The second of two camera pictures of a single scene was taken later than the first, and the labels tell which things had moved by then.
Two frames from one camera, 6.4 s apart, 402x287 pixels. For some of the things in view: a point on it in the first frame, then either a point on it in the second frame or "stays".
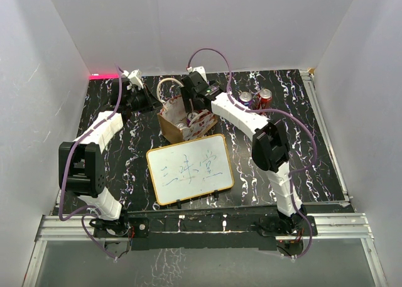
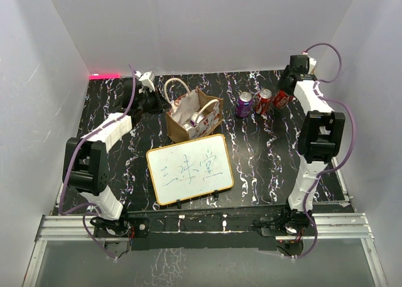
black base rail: (225, 229) stays
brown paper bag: (179, 124) stays
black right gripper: (187, 97) -> (282, 83)
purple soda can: (181, 125) -> (187, 126)
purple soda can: (245, 98) stays
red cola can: (264, 99) stays
